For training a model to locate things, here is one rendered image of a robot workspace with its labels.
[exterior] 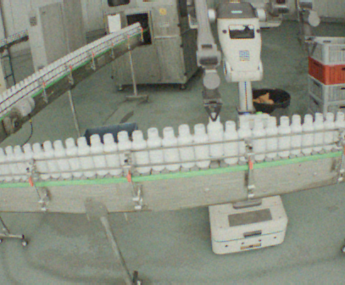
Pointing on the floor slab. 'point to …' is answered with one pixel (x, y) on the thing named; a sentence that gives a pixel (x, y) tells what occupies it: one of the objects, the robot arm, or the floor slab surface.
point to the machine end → (175, 64)
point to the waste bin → (273, 102)
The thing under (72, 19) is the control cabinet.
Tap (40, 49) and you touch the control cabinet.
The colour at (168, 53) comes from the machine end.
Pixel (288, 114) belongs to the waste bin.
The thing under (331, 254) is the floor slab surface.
